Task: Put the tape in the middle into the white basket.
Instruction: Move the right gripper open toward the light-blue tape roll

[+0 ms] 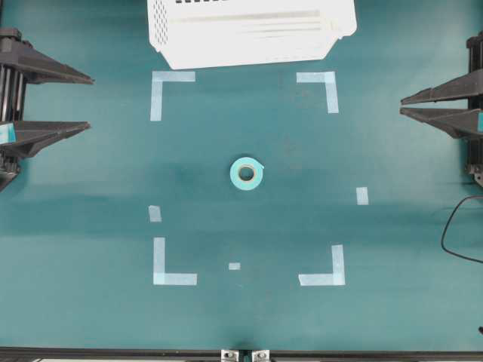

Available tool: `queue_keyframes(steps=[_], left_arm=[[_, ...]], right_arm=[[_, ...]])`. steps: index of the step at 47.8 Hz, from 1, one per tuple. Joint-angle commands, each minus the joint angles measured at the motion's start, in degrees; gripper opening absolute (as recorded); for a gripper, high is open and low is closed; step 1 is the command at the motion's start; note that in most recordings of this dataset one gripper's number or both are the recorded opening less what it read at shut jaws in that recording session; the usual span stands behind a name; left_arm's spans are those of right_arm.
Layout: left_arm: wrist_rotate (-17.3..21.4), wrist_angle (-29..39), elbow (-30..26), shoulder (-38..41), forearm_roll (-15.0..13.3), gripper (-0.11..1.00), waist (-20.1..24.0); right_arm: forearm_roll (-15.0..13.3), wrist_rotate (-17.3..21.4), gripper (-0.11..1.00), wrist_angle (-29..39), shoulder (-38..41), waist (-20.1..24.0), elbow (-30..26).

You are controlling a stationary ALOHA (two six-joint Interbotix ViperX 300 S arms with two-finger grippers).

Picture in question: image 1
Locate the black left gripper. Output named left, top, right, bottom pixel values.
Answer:
left=0, top=27, right=94, bottom=192

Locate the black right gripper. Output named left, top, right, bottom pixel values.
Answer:
left=400, top=31, right=483, bottom=186

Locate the teal tape roll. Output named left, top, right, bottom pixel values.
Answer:
left=229, top=157, right=264, bottom=191

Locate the white plastic basket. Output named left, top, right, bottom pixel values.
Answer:
left=146, top=0, right=357, bottom=70

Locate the bottom tiny tape strip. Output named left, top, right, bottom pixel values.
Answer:
left=229, top=262, right=241, bottom=271

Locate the black cable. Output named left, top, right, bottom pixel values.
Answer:
left=441, top=194, right=483, bottom=262

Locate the black table edge rail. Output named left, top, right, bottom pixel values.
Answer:
left=1, top=347, right=482, bottom=361

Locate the left metal bracket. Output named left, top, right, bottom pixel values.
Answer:
left=220, top=349, right=239, bottom=362

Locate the metal bracket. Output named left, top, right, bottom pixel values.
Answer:
left=220, top=349, right=239, bottom=362
left=251, top=350, right=270, bottom=362

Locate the right metal bracket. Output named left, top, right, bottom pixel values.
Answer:
left=251, top=350, right=270, bottom=362

